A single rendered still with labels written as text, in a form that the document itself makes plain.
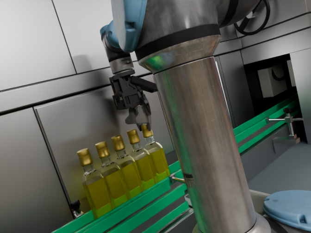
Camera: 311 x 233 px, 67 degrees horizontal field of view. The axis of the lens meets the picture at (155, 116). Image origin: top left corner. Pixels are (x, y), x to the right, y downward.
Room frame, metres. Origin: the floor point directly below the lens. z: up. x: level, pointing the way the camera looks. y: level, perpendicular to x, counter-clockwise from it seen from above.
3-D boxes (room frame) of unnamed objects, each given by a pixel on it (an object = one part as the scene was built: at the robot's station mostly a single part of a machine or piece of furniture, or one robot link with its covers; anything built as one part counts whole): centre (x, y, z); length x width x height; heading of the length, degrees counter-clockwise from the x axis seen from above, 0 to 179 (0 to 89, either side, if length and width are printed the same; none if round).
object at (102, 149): (0.72, 0.19, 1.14); 0.04 x 0.04 x 0.04
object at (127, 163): (0.76, 0.14, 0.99); 0.06 x 0.06 x 0.21; 34
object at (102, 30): (0.81, 0.06, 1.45); 0.09 x 0.08 x 0.11; 14
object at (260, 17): (1.30, -0.64, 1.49); 0.21 x 0.05 x 0.21; 33
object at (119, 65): (0.81, 0.06, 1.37); 0.08 x 0.08 x 0.05
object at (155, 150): (0.82, 0.04, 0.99); 0.06 x 0.06 x 0.21; 35
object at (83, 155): (0.69, 0.24, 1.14); 0.04 x 0.04 x 0.04
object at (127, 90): (0.80, 0.07, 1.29); 0.09 x 0.08 x 0.12; 125
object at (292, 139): (1.08, -0.57, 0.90); 0.17 x 0.05 x 0.23; 33
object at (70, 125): (1.02, -0.01, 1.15); 0.90 x 0.03 x 0.34; 123
